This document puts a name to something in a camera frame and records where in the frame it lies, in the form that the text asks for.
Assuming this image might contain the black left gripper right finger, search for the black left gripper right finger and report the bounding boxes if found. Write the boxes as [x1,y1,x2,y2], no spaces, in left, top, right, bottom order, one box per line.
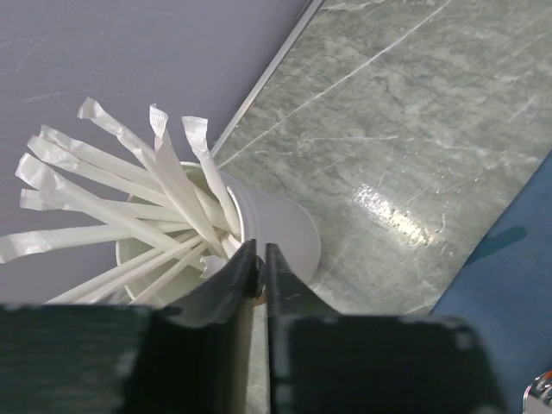
[265,243,507,413]

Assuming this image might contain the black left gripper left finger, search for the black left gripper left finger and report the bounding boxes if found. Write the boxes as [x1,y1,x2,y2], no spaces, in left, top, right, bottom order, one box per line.
[1,241,258,413]

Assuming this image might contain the white straw holder cup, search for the white straw holder cup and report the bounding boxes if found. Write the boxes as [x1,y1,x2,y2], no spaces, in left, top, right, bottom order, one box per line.
[115,162,321,307]

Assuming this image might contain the white wrapped straws bundle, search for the white wrapped straws bundle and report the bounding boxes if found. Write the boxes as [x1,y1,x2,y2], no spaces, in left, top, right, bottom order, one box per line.
[1,98,244,305]

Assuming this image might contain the blue letter placemat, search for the blue letter placemat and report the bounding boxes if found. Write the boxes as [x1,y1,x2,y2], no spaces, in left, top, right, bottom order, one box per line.
[432,157,551,413]

